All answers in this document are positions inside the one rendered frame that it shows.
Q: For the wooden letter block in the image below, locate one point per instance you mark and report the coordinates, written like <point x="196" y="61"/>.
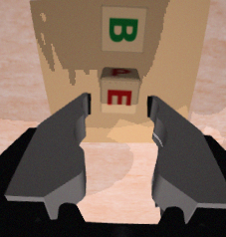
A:
<point x="123" y="28"/>
<point x="119" y="90"/>

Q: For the tan square mat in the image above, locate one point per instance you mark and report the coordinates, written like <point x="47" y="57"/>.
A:
<point x="68" y="37"/>

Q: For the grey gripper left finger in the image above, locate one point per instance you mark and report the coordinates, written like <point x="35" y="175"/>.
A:
<point x="45" y="167"/>

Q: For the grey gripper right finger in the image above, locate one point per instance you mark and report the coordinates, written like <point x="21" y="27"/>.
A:
<point x="190" y="169"/>

